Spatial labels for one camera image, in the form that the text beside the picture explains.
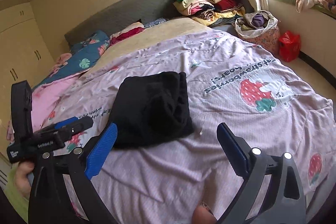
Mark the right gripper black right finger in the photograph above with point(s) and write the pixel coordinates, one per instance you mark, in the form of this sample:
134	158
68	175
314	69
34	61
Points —
236	150

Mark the cream wardrobe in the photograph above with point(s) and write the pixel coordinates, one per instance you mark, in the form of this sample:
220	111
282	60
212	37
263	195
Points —
24	56

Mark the left hand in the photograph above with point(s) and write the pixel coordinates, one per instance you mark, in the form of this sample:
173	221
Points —
21	180

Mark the black IKISS sweater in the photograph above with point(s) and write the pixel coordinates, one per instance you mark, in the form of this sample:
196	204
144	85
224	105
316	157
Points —
151	110

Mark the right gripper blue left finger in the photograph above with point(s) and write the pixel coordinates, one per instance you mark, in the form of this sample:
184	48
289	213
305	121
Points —
101	149

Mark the red patterned pillow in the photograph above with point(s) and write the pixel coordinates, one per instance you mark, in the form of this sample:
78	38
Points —
129	31

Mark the dark floral pillow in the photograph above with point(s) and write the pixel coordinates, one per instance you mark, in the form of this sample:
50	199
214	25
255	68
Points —
85	55

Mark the red plastic bag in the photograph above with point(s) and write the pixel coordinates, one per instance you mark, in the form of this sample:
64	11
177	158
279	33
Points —
289	46

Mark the lilac strawberry print quilt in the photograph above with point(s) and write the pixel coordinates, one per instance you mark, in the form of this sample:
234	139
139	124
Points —
228	80

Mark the grey quilted headboard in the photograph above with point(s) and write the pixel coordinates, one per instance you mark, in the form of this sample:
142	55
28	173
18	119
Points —
120	15

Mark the beige bed sheet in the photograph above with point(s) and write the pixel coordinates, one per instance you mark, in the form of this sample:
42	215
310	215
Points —
149	37

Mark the floral laundry basket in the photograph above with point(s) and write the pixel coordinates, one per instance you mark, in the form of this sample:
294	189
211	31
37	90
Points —
259	28

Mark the pile of folded clothes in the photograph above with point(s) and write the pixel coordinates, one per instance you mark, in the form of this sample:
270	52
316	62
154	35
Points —
213	13

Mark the right hand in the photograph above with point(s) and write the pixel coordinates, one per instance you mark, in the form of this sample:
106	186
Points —
203	215

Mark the pink blanket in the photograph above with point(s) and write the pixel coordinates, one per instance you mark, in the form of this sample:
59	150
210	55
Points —
45	97

